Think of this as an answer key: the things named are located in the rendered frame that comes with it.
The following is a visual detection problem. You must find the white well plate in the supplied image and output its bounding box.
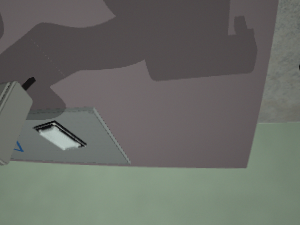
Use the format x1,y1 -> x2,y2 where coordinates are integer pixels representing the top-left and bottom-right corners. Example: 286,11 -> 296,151
40,127 -> 80,150

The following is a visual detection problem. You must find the grey perforated metal base plate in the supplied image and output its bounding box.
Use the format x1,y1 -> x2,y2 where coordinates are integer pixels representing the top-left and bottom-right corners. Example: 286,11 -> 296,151
11,107 -> 131,165

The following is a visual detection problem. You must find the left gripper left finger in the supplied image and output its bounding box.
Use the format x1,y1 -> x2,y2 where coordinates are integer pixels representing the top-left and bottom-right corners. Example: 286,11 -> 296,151
0,81 -> 33,165

